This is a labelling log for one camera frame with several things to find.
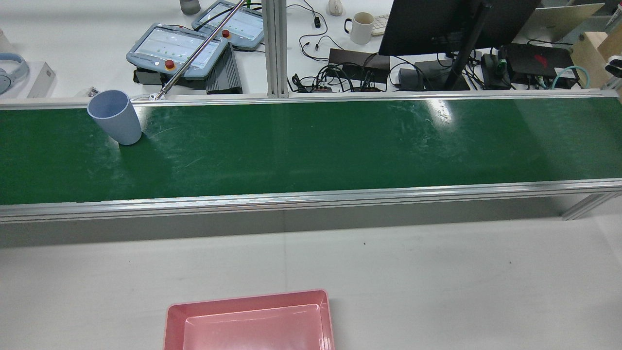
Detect grey power adapter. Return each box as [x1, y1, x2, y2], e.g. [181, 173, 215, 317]
[398, 68, 426, 91]

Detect black docking adapter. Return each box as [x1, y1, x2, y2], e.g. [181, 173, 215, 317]
[481, 52, 511, 89]

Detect light blue headphones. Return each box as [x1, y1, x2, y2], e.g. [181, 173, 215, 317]
[0, 52, 30, 95]

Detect wooden box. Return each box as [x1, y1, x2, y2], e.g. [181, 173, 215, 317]
[570, 27, 622, 90]

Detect dark grey finned box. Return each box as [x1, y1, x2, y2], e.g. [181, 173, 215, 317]
[205, 43, 243, 95]

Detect thin black cable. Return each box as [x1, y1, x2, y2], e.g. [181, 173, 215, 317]
[298, 33, 343, 63]

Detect dark brown flat box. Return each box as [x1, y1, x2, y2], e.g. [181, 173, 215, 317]
[328, 48, 391, 83]

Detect white cardboard box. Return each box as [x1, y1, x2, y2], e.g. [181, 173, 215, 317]
[27, 62, 56, 99]

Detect black mini computer red logo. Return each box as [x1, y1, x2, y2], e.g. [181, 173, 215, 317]
[505, 43, 579, 78]

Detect black monitor with stand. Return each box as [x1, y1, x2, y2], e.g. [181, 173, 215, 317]
[378, 0, 542, 91]

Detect dark metal box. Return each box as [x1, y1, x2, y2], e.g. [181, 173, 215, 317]
[134, 67, 208, 91]

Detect green belt conveyor aluminium frame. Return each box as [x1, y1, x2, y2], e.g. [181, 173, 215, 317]
[0, 89, 622, 224]

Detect white mug black handle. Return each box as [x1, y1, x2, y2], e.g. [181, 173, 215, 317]
[344, 12, 376, 45]

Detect silver laptop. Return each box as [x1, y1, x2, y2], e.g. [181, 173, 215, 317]
[515, 2, 605, 44]

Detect aluminium profile post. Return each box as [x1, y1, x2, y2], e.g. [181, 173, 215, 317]
[261, 0, 290, 99]

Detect light blue plastic cup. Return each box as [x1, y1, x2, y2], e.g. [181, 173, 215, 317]
[86, 89, 142, 145]

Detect grey blue teach pendant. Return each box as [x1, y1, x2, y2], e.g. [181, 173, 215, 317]
[125, 22, 230, 81]
[191, 0, 265, 52]

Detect teal cable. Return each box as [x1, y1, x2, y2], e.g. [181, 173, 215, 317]
[552, 65, 591, 90]

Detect pink plastic box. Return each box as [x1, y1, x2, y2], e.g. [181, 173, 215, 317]
[163, 289, 336, 350]

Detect tangled black cables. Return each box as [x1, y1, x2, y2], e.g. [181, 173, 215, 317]
[290, 51, 404, 93]

